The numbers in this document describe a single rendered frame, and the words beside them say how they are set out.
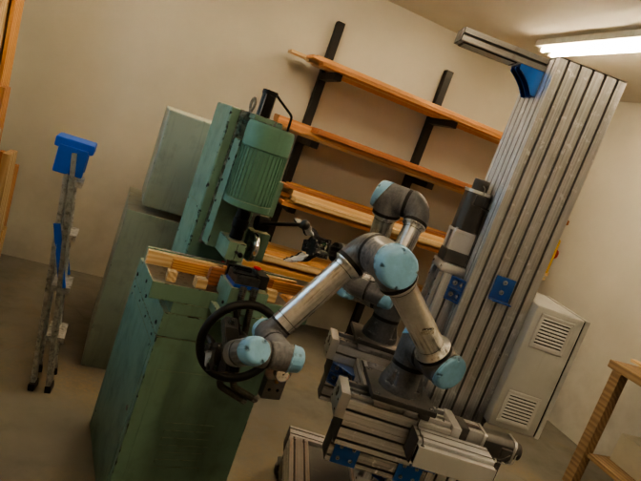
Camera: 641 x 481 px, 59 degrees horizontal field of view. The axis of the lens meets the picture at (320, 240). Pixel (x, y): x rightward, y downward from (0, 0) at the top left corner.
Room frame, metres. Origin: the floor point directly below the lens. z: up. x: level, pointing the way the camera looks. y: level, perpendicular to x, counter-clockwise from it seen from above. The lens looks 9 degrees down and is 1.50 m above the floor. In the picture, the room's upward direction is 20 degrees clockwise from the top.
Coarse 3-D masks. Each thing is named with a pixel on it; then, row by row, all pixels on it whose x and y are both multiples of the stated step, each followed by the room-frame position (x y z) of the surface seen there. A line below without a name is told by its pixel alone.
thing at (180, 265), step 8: (176, 264) 1.96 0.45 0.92; (184, 264) 1.98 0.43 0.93; (192, 264) 1.99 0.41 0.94; (200, 264) 2.01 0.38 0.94; (184, 272) 1.98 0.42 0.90; (192, 272) 1.99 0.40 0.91; (200, 272) 2.01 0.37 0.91; (272, 288) 2.15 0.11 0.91; (280, 288) 2.17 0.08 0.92; (288, 288) 2.19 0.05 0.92; (296, 288) 2.20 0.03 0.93
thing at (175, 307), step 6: (168, 306) 1.85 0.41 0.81; (174, 306) 1.82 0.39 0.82; (180, 306) 1.83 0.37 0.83; (186, 306) 1.84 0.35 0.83; (192, 306) 1.85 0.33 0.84; (198, 306) 1.86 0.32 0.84; (174, 312) 1.83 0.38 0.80; (180, 312) 1.84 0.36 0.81; (186, 312) 1.85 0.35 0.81; (192, 312) 1.86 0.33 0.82; (198, 312) 1.87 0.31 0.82; (204, 312) 1.88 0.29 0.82; (210, 312) 1.89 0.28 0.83; (204, 318) 1.88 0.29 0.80
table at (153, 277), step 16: (144, 272) 1.90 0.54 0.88; (160, 272) 1.89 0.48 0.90; (144, 288) 1.84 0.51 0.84; (160, 288) 1.79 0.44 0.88; (176, 288) 1.82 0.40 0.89; (192, 288) 1.84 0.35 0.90; (208, 288) 1.90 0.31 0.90; (192, 304) 1.85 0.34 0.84; (208, 304) 1.88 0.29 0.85; (272, 304) 1.99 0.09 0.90; (240, 320) 1.84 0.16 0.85; (256, 320) 1.87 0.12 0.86
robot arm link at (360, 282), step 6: (360, 276) 2.08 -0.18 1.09; (348, 282) 2.07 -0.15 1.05; (354, 282) 2.06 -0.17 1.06; (360, 282) 2.06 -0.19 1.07; (366, 282) 2.06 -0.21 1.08; (342, 288) 2.07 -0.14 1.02; (348, 288) 2.06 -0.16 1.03; (354, 288) 2.06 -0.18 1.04; (360, 288) 2.05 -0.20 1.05; (342, 294) 2.07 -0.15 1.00; (348, 294) 2.06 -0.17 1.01; (354, 294) 2.06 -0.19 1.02; (360, 294) 2.05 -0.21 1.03
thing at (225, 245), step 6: (222, 234) 2.09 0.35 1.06; (228, 234) 2.10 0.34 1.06; (222, 240) 2.06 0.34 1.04; (228, 240) 2.01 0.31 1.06; (234, 240) 2.03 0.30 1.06; (240, 240) 2.07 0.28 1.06; (216, 246) 2.11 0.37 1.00; (222, 246) 2.05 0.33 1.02; (228, 246) 2.00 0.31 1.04; (234, 246) 2.01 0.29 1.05; (240, 246) 2.02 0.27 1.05; (246, 246) 2.03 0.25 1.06; (222, 252) 2.03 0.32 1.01; (228, 252) 2.00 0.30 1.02; (234, 252) 2.01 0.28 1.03; (240, 252) 2.03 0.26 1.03; (228, 258) 2.01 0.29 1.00; (234, 258) 2.02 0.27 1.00; (240, 258) 2.03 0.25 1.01
